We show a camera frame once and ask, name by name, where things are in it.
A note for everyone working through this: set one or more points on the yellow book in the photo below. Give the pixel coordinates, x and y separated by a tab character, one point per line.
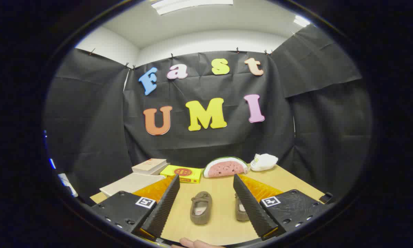
182	173

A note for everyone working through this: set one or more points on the ceiling light panel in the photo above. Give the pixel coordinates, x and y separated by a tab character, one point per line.
189	5
301	21

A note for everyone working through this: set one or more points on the brown fuzzy slipper shoe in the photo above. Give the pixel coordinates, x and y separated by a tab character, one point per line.
201	208
240	212

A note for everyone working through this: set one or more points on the beige storage box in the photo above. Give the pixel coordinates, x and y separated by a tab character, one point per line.
130	184

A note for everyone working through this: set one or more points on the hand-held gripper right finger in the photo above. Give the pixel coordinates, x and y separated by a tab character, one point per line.
251	206

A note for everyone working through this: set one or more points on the black backdrop cloth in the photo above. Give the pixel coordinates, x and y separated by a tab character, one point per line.
206	141

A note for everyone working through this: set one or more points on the watermelon slice plush toy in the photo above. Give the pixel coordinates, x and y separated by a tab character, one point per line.
225	168

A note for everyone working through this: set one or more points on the beige cover book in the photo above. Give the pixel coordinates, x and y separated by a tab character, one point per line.
149	165

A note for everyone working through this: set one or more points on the white plush toy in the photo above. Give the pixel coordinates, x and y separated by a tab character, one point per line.
265	162

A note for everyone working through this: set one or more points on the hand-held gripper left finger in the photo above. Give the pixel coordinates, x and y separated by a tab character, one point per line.
163	210

